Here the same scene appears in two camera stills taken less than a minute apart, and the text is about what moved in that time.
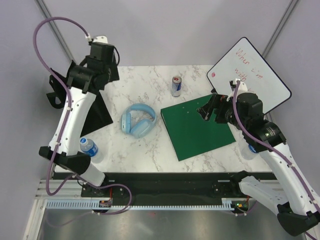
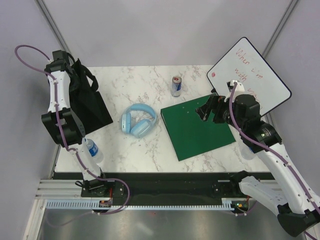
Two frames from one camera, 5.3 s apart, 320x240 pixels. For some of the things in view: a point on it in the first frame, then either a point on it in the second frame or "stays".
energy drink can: x=176 y=86 stays
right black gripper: x=223 y=101 stays
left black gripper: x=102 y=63 to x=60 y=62
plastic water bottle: x=249 y=152 stays
